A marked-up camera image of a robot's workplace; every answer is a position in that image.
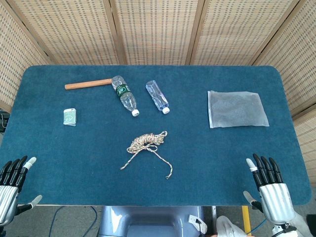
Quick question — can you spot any wooden rod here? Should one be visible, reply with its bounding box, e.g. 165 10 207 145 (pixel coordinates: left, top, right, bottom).
64 78 113 91

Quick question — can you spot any green tissue pack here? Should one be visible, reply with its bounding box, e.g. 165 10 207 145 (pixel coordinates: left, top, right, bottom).
62 108 77 127

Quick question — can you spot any woven folding screen panel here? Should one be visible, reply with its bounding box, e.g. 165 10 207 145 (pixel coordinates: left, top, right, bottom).
251 0 316 191
0 0 54 114
6 0 126 66
110 0 207 66
189 0 307 66

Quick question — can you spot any speckled beige rope bundle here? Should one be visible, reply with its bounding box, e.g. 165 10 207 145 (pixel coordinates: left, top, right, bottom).
120 130 173 180

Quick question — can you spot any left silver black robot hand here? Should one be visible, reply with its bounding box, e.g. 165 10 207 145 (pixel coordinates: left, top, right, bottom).
0 155 43 227

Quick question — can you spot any blue carpet table mat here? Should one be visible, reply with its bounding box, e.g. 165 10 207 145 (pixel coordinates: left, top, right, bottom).
0 65 312 207

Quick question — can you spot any clear bottle with green label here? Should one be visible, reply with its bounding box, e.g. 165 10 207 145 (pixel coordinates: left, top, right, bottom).
111 75 140 117

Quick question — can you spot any translucent plastic zip bag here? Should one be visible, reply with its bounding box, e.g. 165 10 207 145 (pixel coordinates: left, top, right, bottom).
207 90 270 129

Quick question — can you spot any thin blue cable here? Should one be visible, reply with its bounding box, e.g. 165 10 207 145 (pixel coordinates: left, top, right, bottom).
48 206 97 237
248 218 268 235

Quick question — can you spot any clear bottle with blue label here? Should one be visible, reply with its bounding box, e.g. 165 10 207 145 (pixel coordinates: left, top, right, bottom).
145 79 171 115

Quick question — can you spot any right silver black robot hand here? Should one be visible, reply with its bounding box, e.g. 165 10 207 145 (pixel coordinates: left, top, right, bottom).
242 153 297 225

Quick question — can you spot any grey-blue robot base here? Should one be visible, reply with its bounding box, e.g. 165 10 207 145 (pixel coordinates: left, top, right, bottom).
98 206 205 237

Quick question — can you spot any black equipment box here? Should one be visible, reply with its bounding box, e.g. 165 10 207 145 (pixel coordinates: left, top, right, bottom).
0 108 10 133

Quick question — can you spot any white plastic object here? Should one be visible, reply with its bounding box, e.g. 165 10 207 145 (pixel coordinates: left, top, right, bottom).
216 216 250 237

